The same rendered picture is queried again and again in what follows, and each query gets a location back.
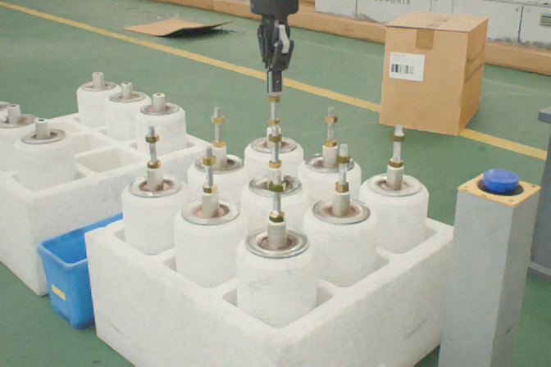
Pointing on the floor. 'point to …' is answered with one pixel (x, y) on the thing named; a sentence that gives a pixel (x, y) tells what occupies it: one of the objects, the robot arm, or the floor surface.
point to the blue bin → (71, 273)
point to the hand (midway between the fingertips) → (274, 82)
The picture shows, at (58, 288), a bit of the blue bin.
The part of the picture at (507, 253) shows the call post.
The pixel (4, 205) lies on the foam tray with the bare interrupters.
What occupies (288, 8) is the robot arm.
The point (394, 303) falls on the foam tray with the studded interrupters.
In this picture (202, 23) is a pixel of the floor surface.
